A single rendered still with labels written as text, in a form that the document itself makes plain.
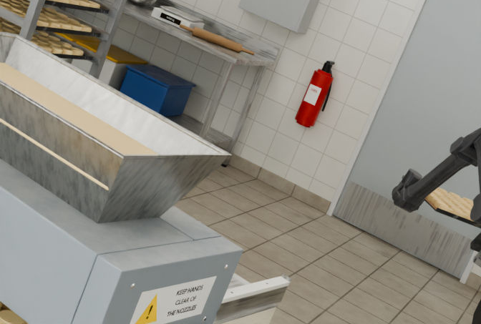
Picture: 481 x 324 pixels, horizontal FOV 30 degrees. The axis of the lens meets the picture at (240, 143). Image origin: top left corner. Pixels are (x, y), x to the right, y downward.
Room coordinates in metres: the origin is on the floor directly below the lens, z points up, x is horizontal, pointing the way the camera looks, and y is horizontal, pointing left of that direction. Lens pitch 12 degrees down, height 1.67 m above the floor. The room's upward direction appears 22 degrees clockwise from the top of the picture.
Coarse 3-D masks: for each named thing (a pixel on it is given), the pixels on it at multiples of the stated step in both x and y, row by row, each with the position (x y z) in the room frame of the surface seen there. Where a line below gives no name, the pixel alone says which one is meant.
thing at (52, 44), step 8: (0, 16) 3.25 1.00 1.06; (0, 24) 3.10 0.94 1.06; (8, 24) 3.15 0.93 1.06; (8, 32) 3.01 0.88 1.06; (16, 32) 3.07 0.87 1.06; (40, 32) 3.24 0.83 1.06; (32, 40) 3.04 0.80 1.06; (40, 40) 3.10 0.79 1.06; (48, 40) 3.18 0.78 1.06; (56, 40) 3.22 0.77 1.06; (48, 48) 3.02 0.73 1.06; (56, 48) 3.07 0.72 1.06; (64, 48) 3.13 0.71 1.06; (72, 48) 3.19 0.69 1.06
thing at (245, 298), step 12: (240, 288) 2.01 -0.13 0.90; (252, 288) 2.04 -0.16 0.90; (264, 288) 2.07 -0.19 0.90; (276, 288) 2.13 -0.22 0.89; (228, 300) 1.93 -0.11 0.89; (240, 300) 1.99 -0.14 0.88; (252, 300) 2.04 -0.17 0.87; (264, 300) 2.10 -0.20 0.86; (276, 300) 2.16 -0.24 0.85; (228, 312) 1.95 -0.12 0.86; (240, 312) 2.01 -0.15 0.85
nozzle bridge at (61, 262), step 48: (0, 192) 1.30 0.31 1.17; (48, 192) 1.35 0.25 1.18; (0, 240) 1.28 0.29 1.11; (48, 240) 1.24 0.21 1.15; (96, 240) 1.24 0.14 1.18; (144, 240) 1.32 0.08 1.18; (192, 240) 1.40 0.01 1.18; (0, 288) 1.27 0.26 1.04; (48, 288) 1.22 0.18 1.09; (96, 288) 1.18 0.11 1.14; (144, 288) 1.23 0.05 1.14; (192, 288) 1.35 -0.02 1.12
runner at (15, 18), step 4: (0, 8) 2.89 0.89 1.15; (0, 12) 2.89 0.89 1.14; (4, 12) 2.88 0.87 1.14; (8, 12) 2.88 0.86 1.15; (12, 12) 2.87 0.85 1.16; (4, 16) 2.88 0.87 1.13; (8, 16) 2.88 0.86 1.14; (12, 16) 2.87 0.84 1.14; (16, 16) 2.86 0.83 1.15; (20, 16) 2.86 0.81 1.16; (8, 20) 2.87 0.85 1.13; (12, 20) 2.87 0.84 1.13; (16, 20) 2.86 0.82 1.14; (20, 20) 2.86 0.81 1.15; (16, 24) 2.86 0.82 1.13; (20, 24) 2.85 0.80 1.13; (36, 32) 2.85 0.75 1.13
